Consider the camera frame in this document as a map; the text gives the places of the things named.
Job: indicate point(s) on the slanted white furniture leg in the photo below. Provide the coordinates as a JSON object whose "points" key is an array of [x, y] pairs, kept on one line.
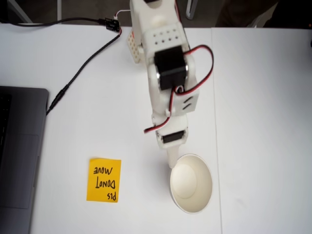
{"points": [[20, 11]]}

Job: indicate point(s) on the upright white furniture leg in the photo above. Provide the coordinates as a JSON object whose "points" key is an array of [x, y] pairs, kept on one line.
{"points": [[60, 9]]}

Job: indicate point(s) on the grey laptop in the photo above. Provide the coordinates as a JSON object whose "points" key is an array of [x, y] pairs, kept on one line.
{"points": [[22, 158]]}

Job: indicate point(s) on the yellow sticky note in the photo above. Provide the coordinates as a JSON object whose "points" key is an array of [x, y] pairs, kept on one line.
{"points": [[103, 180]]}

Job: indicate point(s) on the black controller board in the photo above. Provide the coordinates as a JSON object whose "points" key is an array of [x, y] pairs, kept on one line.
{"points": [[112, 24]]}

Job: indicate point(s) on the grey chair foot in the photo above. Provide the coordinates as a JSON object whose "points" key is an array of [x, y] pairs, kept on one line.
{"points": [[190, 12]]}

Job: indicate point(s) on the white chair frame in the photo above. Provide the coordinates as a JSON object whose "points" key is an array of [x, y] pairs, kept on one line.
{"points": [[254, 23]]}

